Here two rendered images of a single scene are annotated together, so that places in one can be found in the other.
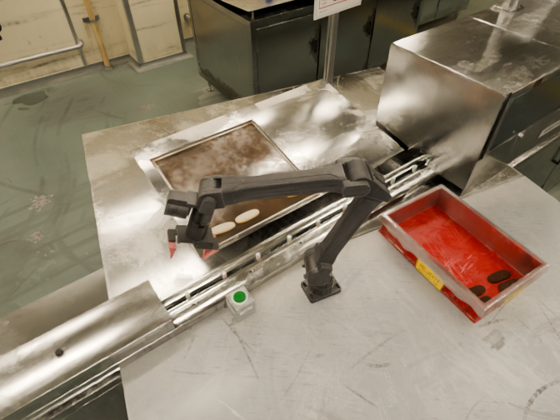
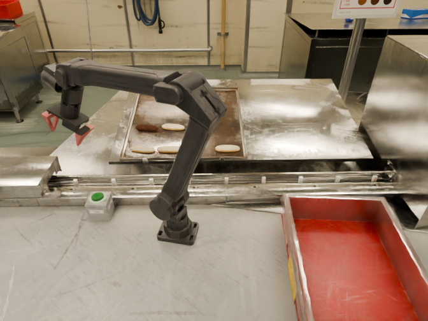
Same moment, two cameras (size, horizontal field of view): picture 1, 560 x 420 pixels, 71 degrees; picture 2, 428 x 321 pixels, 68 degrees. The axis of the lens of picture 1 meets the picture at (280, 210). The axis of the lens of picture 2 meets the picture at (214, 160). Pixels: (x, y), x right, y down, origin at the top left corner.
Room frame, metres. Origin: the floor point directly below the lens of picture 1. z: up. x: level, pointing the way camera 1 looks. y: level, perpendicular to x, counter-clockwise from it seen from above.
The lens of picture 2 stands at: (0.25, -0.63, 1.60)
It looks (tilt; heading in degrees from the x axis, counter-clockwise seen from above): 35 degrees down; 34
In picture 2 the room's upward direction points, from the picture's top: straight up
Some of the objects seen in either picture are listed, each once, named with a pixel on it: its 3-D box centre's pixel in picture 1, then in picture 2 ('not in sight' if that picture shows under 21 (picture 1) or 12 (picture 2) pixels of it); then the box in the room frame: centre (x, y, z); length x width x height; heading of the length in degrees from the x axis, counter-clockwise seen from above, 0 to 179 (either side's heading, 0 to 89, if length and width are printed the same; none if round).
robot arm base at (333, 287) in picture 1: (321, 281); (177, 223); (0.76, -0.14, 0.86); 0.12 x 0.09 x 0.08; 114
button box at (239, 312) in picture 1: (240, 306); (101, 209); (0.68, 0.13, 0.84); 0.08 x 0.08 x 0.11; 36
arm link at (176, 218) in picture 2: (317, 269); (169, 204); (0.76, -0.12, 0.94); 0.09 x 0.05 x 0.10; 94
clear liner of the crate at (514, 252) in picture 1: (456, 246); (351, 265); (0.90, -0.64, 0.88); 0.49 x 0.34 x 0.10; 31
